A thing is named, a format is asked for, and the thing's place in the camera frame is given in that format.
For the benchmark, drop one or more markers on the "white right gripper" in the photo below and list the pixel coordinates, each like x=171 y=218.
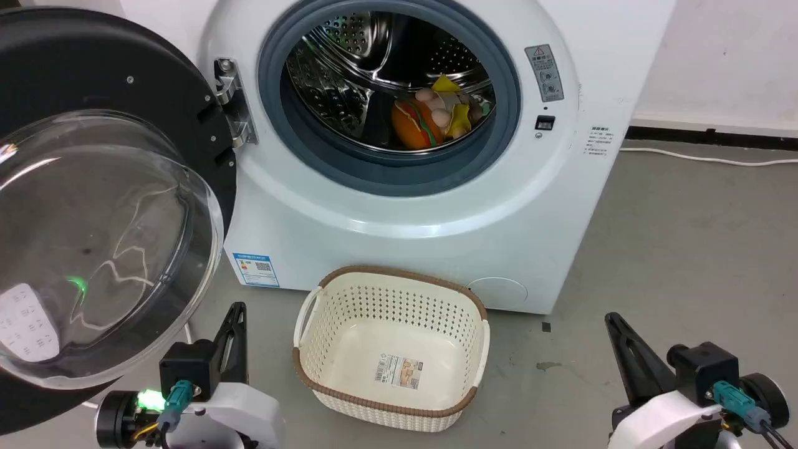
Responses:
x=667 y=421

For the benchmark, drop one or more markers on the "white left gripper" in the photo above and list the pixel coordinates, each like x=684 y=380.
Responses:
x=240 y=415

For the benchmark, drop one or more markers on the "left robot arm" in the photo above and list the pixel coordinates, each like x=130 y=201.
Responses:
x=115 y=419

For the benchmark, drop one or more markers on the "white front-load washing machine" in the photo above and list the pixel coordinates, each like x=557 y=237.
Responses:
x=386 y=249

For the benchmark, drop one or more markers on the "white printed label sticker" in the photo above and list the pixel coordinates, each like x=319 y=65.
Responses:
x=28 y=324

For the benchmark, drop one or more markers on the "metal door hinge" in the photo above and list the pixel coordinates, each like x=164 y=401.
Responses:
x=235 y=106

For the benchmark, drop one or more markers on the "black door latch socket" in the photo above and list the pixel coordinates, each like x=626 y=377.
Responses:
x=545 y=122

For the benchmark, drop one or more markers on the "black round glass washer door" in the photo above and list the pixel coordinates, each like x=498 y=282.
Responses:
x=68 y=62

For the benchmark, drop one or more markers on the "blue white energy label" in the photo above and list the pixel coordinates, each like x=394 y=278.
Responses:
x=255 y=269

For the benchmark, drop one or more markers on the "cream plastic laundry basket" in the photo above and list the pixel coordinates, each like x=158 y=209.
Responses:
x=386 y=337

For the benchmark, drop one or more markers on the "round white filter cover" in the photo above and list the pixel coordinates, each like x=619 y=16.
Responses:
x=497 y=294

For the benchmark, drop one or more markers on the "paper product label sticker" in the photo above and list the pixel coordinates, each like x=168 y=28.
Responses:
x=399 y=371

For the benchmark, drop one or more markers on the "small printed text label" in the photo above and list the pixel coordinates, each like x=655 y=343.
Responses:
x=601 y=142

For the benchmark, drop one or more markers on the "black baseboard strip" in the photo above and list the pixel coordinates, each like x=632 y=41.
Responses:
x=717 y=138

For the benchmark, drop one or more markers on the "plush hamburger toy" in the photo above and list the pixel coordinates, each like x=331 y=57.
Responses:
x=413 y=128

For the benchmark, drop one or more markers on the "grey warning sticker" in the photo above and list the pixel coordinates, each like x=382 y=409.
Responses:
x=544 y=73

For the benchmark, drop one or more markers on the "doll in yellow clothes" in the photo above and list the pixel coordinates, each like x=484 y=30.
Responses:
x=459 y=115

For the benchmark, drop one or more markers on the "stainless steel washer drum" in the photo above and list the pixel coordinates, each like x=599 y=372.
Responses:
x=349 y=62

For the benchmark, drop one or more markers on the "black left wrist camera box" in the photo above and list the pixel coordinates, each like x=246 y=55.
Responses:
x=187 y=368

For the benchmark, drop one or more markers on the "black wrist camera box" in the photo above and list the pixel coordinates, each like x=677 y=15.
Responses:
x=704 y=369
x=187 y=368

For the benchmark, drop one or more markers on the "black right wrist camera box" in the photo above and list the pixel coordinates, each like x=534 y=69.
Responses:
x=704 y=369

